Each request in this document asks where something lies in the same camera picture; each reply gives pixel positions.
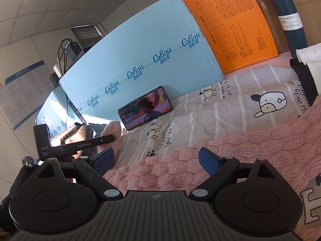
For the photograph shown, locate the black folded garment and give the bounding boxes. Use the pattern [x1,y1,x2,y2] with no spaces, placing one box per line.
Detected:
[290,58,318,106]

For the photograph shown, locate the dark blue vacuum bottle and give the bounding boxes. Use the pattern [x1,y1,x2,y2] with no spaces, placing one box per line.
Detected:
[270,0,308,58]

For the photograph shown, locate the smartphone playing video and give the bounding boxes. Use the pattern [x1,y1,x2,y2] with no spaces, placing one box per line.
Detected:
[118,86,174,131]

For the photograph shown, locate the wall notice poster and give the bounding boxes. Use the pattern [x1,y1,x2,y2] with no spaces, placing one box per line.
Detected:
[1,61,54,130]

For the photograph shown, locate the orange box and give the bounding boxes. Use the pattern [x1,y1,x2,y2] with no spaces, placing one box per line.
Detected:
[183,0,278,74]

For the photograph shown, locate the light blue Cabou box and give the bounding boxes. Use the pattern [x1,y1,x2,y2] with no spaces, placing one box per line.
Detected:
[36,0,223,137]

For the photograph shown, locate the white folded garment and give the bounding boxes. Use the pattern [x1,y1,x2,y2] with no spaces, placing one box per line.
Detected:
[296,43,321,95]

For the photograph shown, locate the brown cardboard box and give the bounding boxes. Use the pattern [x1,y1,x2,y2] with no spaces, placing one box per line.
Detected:
[256,0,320,53]

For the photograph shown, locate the cartoon print bed sheet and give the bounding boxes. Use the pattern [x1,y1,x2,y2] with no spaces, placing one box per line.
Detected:
[114,64,321,234]

